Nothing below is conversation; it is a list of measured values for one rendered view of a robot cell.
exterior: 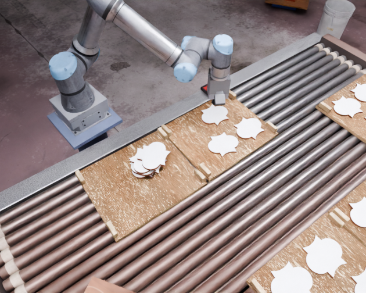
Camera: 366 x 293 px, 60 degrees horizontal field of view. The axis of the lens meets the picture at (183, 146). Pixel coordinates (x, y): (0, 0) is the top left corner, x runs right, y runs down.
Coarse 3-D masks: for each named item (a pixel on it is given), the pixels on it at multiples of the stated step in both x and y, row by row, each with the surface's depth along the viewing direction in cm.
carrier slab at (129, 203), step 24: (144, 144) 137; (168, 144) 137; (96, 168) 129; (120, 168) 129; (168, 168) 129; (192, 168) 129; (96, 192) 122; (120, 192) 122; (144, 192) 122; (168, 192) 122; (192, 192) 122; (120, 216) 116; (144, 216) 116; (120, 240) 111
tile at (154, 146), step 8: (152, 144) 128; (160, 144) 128; (144, 152) 126; (152, 152) 126; (160, 152) 126; (168, 152) 126; (144, 160) 123; (152, 160) 123; (160, 160) 123; (152, 168) 121
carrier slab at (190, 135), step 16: (192, 112) 149; (240, 112) 149; (176, 128) 143; (192, 128) 143; (208, 128) 143; (224, 128) 143; (176, 144) 137; (192, 144) 137; (208, 144) 137; (240, 144) 137; (256, 144) 137; (192, 160) 132; (208, 160) 132; (224, 160) 132; (240, 160) 133
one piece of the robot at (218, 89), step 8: (208, 80) 133; (216, 80) 127; (224, 80) 127; (208, 88) 134; (216, 88) 130; (224, 88) 131; (208, 96) 135; (216, 96) 130; (224, 96) 131; (216, 104) 130; (224, 104) 131
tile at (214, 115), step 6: (210, 108) 149; (216, 108) 149; (222, 108) 149; (204, 114) 147; (210, 114) 147; (216, 114) 147; (222, 114) 147; (204, 120) 144; (210, 120) 144; (216, 120) 144; (222, 120) 145
